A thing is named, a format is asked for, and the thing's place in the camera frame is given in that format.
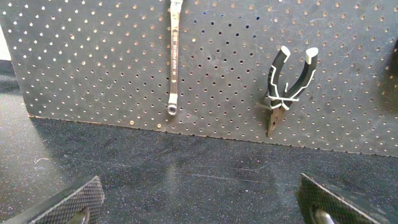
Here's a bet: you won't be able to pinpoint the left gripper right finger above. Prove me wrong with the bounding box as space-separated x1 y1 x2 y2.
295 172 398 224

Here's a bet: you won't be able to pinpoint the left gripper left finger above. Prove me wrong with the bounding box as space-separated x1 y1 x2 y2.
4 175 106 224

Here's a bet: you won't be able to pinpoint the black and white pliers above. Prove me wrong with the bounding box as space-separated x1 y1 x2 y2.
266 45 320 138

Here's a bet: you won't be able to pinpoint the wrench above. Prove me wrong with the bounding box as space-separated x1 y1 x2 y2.
167 0 184 116

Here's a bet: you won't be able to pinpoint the black pegboard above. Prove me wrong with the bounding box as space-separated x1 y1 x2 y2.
0 0 398 158

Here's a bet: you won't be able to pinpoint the metal hook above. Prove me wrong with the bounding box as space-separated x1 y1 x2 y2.
269 82 300 103

